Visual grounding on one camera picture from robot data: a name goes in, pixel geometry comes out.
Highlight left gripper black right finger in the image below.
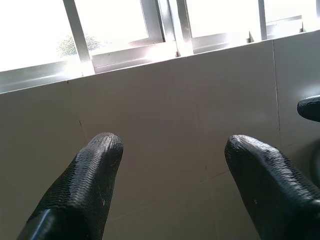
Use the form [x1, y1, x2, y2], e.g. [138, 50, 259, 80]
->
[223, 134, 320, 240]

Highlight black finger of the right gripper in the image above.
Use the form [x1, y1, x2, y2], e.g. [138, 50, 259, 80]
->
[296, 94, 320, 123]

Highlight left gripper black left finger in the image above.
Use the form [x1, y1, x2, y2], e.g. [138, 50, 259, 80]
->
[16, 132, 124, 240]

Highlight silver metal window frame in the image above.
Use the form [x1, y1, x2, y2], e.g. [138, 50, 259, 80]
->
[0, 0, 320, 95]

